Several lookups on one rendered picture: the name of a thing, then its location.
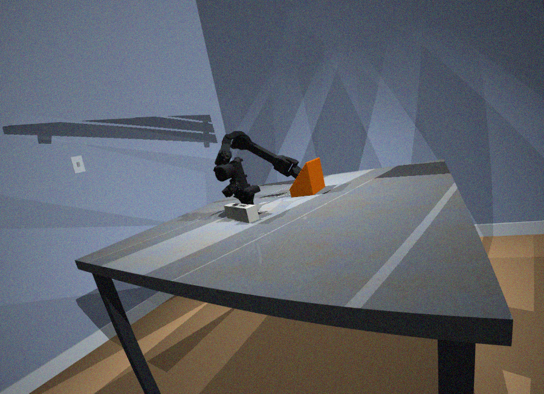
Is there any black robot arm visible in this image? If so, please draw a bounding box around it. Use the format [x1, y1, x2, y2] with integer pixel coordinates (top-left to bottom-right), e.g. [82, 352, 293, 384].
[213, 131, 302, 197]

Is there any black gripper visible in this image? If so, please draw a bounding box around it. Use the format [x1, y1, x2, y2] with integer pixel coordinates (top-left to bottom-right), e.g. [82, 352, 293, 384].
[230, 173, 260, 205]

